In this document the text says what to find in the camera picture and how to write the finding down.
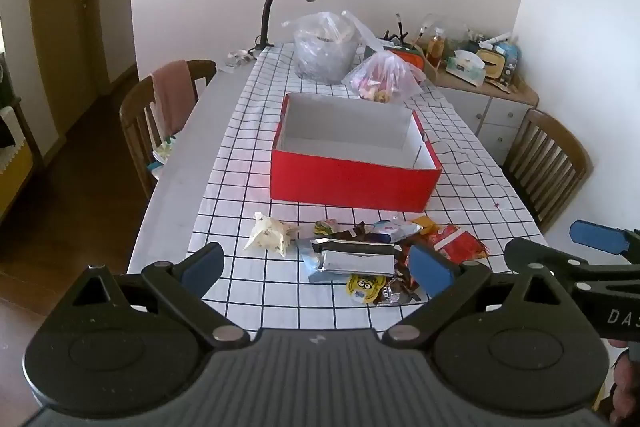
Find orange pouch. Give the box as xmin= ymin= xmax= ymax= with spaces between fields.
xmin=385 ymin=46 xmax=426 ymax=70

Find cream snack packet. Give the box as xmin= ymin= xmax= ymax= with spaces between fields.
xmin=243 ymin=212 xmax=301 ymax=258

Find blue carton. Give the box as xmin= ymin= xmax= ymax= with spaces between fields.
xmin=495 ymin=42 xmax=521 ymax=80

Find dark brown snack packet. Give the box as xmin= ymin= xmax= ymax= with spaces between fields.
xmin=330 ymin=222 xmax=371 ymax=240

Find small clear bag of sweets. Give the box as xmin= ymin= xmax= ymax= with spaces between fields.
xmin=341 ymin=49 xmax=426 ymax=104

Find person's right hand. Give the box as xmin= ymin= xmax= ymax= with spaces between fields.
xmin=607 ymin=341 xmax=640 ymax=425

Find large clear plastic bag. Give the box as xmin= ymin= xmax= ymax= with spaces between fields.
xmin=282 ymin=11 xmax=381 ymax=84

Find black snack packet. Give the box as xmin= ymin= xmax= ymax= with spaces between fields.
xmin=312 ymin=241 xmax=401 ymax=255

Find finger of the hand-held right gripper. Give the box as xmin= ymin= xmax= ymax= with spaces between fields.
xmin=571 ymin=219 xmax=640 ymax=264
xmin=505 ymin=237 xmax=591 ymax=280

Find yellow cartoon snack packet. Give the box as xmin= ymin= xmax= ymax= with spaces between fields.
xmin=346 ymin=273 xmax=386 ymax=305

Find red snack packet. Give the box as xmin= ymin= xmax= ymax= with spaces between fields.
xmin=425 ymin=224 xmax=491 ymax=263

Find wooden chair with pink cloth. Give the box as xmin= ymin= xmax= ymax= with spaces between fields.
xmin=119 ymin=59 xmax=217 ymax=200

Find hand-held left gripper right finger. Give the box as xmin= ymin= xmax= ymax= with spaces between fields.
xmin=381 ymin=245 xmax=568 ymax=350

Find white sideboard cabinet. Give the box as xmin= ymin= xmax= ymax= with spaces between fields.
xmin=425 ymin=67 xmax=541 ymax=168

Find checked white tablecloth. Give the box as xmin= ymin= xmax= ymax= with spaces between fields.
xmin=187 ymin=42 xmax=548 ymax=333

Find white green item on seat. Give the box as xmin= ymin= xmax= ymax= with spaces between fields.
xmin=150 ymin=137 xmax=173 ymax=168

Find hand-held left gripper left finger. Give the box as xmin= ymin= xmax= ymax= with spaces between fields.
xmin=67 ymin=242 xmax=250 ymax=351

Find brown wooden door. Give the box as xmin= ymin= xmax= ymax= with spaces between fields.
xmin=27 ymin=0 xmax=108 ymax=142

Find pink cloth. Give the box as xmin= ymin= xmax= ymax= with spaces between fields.
xmin=151 ymin=61 xmax=198 ymax=138

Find silver foil snack packet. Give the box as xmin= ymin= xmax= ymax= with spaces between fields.
xmin=300 ymin=237 xmax=398 ymax=285

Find yellow low cabinet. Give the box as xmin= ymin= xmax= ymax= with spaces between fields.
xmin=0 ymin=97 xmax=36 ymax=218

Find glass jar with amber liquid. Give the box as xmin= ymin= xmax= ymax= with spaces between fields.
xmin=427 ymin=27 xmax=446 ymax=60

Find tissue box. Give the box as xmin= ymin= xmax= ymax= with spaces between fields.
xmin=445 ymin=50 xmax=487 ymax=86

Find brown orange snack packet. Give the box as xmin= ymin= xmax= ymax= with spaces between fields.
xmin=377 ymin=277 xmax=426 ymax=308

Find wooden slat-back chair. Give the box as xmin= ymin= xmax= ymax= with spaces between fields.
xmin=502 ymin=108 xmax=593 ymax=233

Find red cardboard box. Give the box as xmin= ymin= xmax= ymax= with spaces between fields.
xmin=270 ymin=92 xmax=443 ymax=212

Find small white wrappers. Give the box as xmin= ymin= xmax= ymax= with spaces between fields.
xmin=222 ymin=49 xmax=256 ymax=68

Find blue white snack packet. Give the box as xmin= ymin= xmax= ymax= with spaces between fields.
xmin=372 ymin=217 xmax=423 ymax=243

